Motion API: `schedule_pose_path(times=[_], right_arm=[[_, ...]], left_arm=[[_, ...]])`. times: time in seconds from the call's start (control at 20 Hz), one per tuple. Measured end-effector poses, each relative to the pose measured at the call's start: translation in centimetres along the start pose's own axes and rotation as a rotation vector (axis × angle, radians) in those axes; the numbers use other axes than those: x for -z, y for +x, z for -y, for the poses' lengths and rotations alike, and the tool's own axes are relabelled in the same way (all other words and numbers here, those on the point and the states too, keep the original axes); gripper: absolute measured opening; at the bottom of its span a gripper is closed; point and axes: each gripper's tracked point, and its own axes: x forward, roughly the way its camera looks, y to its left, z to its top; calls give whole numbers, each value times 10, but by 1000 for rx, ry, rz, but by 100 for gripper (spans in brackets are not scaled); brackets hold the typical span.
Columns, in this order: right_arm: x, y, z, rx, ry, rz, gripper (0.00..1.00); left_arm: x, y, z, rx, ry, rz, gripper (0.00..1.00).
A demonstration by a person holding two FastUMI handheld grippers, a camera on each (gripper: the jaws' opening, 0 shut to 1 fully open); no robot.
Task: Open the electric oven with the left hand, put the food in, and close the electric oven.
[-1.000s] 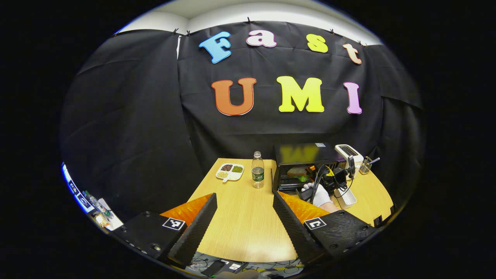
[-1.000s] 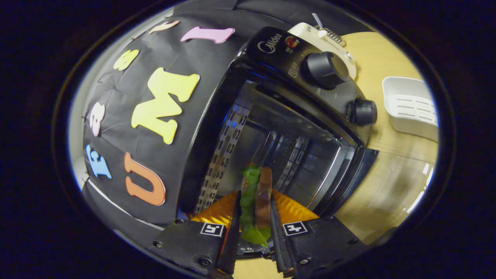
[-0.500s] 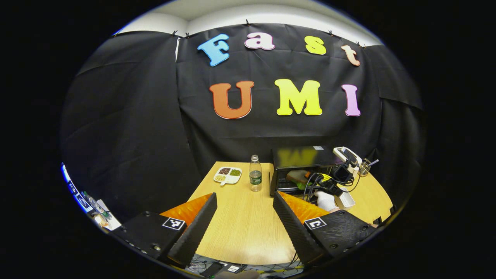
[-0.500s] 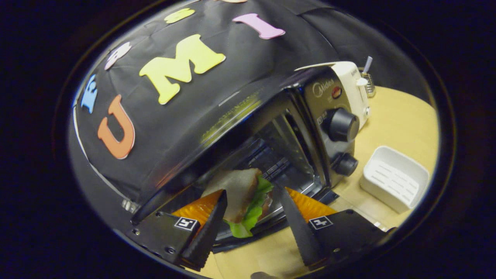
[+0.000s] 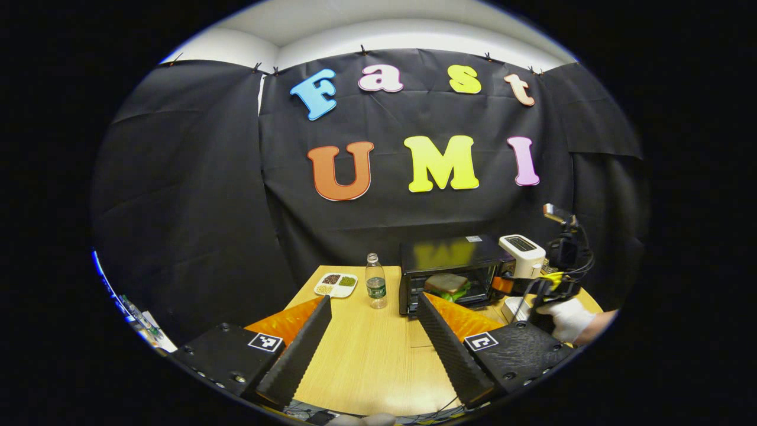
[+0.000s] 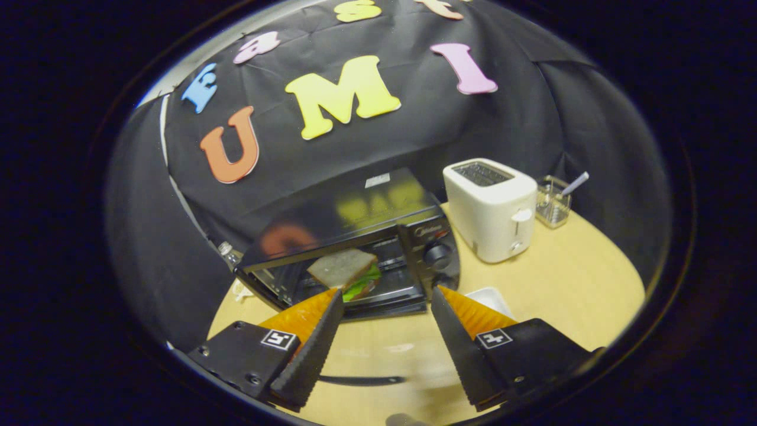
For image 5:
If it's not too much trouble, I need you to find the small white tray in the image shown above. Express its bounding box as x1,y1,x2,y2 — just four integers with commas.
501,296,533,324

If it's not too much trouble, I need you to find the sandwich with lettuce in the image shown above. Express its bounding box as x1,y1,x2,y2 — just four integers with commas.
424,273,472,303

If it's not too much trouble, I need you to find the white toaster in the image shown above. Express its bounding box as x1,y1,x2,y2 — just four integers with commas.
499,234,546,279

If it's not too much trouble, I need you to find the black backdrop cloth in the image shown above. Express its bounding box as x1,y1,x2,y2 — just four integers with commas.
90,49,651,345

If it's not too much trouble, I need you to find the white divided dish of grains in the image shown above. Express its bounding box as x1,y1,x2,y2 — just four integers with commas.
314,272,359,298

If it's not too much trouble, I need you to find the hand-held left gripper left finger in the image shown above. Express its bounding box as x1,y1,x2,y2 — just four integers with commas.
172,295,333,410

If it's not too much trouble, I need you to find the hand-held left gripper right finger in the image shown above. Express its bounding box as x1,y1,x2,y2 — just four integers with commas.
416,292,575,410

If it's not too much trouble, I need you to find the clear plastic water bottle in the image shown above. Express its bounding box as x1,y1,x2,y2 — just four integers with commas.
365,253,388,309

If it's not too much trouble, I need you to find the black electric oven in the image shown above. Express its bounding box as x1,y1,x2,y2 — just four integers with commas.
399,234,516,321

